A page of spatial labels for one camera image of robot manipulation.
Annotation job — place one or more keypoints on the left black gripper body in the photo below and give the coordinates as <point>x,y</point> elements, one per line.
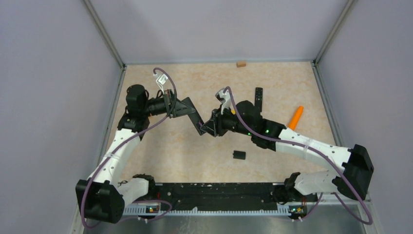
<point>164,107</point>

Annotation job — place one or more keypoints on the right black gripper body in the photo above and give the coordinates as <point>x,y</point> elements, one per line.
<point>223,123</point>

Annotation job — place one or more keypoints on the black remote control with buttons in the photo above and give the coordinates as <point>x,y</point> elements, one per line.
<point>258,102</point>

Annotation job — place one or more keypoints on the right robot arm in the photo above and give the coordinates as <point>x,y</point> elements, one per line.
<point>348,170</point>

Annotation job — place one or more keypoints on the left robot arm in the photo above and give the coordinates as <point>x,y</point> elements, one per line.
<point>100,197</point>

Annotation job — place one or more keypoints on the brown wooden block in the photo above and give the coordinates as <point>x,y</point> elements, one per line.
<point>241,64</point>

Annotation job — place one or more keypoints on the orange toy microphone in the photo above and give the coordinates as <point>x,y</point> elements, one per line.
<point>295,118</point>

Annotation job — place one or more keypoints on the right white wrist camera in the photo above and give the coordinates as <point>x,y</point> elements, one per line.
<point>223,96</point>

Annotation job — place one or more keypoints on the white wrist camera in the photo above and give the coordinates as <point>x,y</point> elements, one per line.
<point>161,79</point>
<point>223,96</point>

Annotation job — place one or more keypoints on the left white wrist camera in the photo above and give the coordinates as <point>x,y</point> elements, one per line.
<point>161,79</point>

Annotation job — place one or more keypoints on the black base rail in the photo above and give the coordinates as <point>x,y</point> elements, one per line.
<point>223,197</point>

